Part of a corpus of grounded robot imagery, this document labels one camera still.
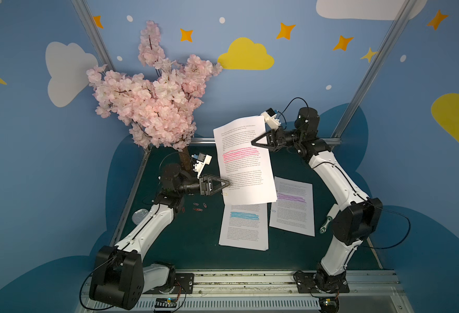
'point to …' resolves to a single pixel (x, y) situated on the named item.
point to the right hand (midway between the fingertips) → (257, 144)
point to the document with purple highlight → (293, 210)
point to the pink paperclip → (198, 204)
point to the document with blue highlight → (245, 225)
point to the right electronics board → (328, 304)
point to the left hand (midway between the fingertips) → (229, 181)
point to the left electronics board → (165, 302)
